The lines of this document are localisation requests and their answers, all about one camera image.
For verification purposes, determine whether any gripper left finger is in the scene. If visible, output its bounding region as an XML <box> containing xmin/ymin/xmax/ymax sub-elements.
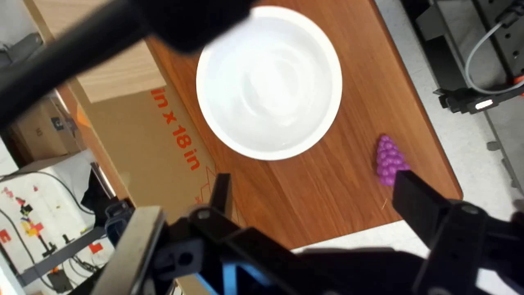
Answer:
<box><xmin>151</xmin><ymin>173</ymin><xmax>296</xmax><ymax>295</ymax></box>

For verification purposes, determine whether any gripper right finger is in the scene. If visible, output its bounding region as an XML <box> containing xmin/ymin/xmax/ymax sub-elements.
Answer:
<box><xmin>392</xmin><ymin>170</ymin><xmax>524</xmax><ymax>295</ymax></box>

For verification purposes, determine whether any white bowl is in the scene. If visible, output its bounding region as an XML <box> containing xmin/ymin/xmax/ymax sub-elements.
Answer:
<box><xmin>196</xmin><ymin>5</ymin><xmax>343</xmax><ymax>161</ymax></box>

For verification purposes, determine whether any purple toy grape bunch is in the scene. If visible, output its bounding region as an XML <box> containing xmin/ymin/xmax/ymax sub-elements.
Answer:
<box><xmin>376</xmin><ymin>135</ymin><xmax>410</xmax><ymax>187</ymax></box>

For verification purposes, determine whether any large cardboard box red print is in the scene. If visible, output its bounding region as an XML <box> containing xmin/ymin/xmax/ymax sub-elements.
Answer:
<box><xmin>25</xmin><ymin>0</ymin><xmax>247</xmax><ymax>227</ymax></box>

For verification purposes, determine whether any white table with coloured marks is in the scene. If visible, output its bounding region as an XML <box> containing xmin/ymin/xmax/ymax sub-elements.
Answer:
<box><xmin>0</xmin><ymin>150</ymin><xmax>119</xmax><ymax>295</ymax></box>

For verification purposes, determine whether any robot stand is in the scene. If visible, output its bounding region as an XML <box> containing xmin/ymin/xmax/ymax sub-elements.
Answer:
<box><xmin>400</xmin><ymin>0</ymin><xmax>524</xmax><ymax>115</ymax></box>

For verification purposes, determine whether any small brown cardboard box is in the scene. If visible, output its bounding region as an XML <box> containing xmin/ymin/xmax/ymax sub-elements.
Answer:
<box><xmin>7</xmin><ymin>98</ymin><xmax>84</xmax><ymax>161</ymax></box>

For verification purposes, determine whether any black cable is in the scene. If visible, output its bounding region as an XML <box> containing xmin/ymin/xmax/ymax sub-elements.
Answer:
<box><xmin>0</xmin><ymin>170</ymin><xmax>97</xmax><ymax>216</ymax></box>

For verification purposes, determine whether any grey cable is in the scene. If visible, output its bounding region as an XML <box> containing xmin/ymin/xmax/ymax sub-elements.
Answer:
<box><xmin>465</xmin><ymin>20</ymin><xmax>524</xmax><ymax>95</ymax></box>

